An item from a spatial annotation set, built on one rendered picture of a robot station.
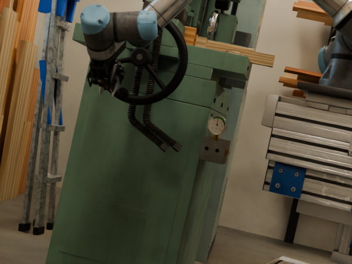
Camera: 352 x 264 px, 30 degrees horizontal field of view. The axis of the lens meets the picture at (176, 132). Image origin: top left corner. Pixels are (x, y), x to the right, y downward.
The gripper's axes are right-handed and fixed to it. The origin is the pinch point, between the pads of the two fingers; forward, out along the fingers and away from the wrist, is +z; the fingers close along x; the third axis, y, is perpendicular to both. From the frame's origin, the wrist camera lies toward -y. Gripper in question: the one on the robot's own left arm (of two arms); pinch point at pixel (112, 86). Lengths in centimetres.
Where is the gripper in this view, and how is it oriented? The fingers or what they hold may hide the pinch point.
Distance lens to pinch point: 197.9
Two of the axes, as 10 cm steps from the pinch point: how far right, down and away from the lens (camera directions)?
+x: 9.6, 2.2, -1.7
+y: -2.7, 8.3, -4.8
